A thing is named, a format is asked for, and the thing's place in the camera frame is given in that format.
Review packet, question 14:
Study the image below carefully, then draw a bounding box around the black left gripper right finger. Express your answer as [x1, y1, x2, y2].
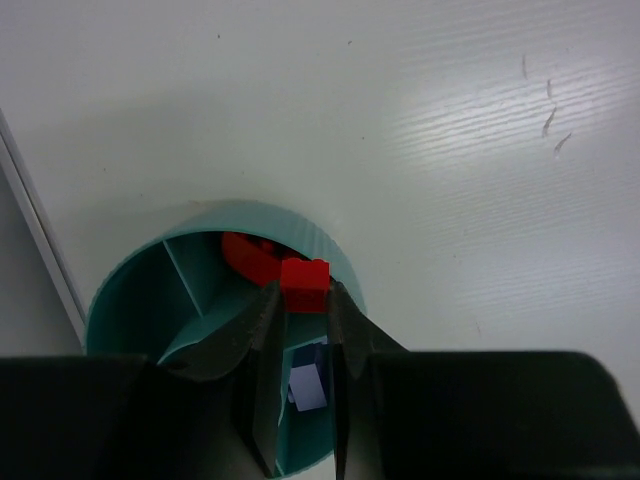
[328, 282, 639, 479]

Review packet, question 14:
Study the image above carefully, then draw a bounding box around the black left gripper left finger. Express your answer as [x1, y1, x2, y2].
[1, 283, 286, 479]

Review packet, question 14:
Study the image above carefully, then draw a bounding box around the large red lego brick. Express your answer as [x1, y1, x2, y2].
[221, 231, 288, 287]

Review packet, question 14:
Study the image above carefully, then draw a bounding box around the small red lego brick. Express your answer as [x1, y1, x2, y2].
[280, 258, 331, 314]

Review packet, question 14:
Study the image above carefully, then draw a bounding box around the teal ribbed divided container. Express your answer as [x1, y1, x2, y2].
[85, 200, 363, 478]

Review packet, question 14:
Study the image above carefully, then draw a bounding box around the aluminium table frame rail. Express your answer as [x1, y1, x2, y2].
[1, 118, 85, 356]

